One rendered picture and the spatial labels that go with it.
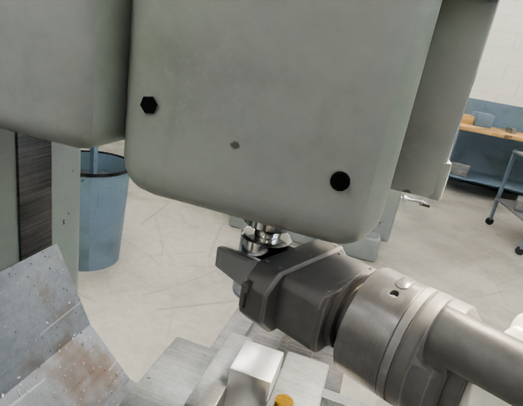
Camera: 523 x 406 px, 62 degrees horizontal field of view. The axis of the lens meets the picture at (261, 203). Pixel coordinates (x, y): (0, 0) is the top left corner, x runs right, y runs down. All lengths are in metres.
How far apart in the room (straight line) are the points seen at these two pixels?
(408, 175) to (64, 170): 0.54
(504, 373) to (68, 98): 0.30
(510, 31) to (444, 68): 6.67
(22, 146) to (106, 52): 0.37
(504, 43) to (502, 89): 0.60
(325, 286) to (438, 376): 0.10
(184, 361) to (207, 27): 0.49
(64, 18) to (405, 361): 0.30
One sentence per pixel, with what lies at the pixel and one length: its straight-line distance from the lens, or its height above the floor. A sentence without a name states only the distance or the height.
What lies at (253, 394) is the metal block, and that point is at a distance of 0.57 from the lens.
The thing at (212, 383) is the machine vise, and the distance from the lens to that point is 0.58.
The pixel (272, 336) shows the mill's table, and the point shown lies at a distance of 0.85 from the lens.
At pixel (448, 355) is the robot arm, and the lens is 0.28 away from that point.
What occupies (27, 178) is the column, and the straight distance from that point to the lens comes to 0.67.
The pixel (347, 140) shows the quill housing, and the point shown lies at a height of 1.38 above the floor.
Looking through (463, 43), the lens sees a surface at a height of 1.45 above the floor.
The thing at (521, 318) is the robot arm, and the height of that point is 1.29.
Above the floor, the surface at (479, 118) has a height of 0.98.
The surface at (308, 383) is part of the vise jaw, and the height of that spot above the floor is 1.03.
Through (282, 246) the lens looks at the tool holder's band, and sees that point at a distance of 0.38.
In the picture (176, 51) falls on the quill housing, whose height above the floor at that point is 1.42.
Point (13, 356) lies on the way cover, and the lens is 0.70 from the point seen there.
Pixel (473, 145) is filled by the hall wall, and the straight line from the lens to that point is 7.01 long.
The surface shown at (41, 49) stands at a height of 1.40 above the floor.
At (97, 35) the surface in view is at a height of 1.42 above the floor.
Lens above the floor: 1.43
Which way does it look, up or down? 20 degrees down
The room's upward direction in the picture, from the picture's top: 10 degrees clockwise
